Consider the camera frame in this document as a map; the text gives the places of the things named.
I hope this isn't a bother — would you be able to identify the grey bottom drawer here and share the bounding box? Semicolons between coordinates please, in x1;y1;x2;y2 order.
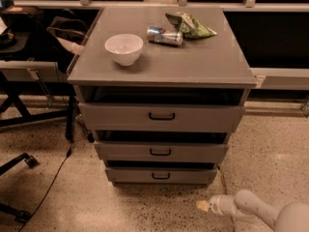
105;160;216;185

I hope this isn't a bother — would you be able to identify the grey drawer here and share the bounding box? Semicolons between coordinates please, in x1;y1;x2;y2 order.
105;160;216;185
79;102;244;132
95;141;228;163

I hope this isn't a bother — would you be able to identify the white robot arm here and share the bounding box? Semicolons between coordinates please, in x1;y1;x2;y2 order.
196;189;309;232

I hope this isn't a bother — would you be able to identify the grey middle drawer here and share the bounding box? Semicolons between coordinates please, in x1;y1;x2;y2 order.
95;141;228;163

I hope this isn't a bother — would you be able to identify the grey drawer cabinet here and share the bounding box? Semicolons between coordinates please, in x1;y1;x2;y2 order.
67;6;258;188

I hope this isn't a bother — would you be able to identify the grey top drawer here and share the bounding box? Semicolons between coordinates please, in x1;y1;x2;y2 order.
79;102;244;132

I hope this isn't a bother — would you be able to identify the white ceramic bowl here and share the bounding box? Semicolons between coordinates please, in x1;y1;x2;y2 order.
104;34;144;66

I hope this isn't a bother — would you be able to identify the silver blue soda can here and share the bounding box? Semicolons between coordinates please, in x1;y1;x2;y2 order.
147;26;183;46

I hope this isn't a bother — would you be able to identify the green chip bag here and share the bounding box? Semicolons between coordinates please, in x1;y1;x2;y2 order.
165;12;217;39

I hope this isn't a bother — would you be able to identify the black office chair base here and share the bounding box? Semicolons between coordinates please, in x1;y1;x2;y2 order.
0;152;40;224

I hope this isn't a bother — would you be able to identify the dark bag on desk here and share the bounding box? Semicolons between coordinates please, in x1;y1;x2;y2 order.
46;16;89;54

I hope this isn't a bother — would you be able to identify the black backpack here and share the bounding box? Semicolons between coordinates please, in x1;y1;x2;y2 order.
1;6;44;32

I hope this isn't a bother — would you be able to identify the black floor cable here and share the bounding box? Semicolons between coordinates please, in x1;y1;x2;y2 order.
17;147;73;232

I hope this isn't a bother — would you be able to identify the black desk frame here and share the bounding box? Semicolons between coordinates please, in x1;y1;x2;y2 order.
0;61;74;140

